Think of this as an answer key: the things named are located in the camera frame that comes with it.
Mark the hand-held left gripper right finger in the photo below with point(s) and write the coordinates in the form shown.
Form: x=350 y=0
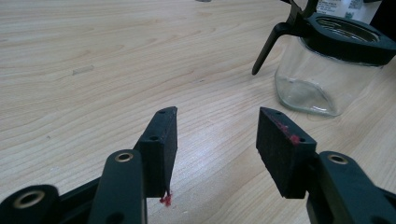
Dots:
x=283 y=155

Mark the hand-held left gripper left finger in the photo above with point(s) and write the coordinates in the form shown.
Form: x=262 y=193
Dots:
x=158 y=149

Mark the glass jar with black lid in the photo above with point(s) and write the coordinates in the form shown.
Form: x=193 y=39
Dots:
x=327 y=71

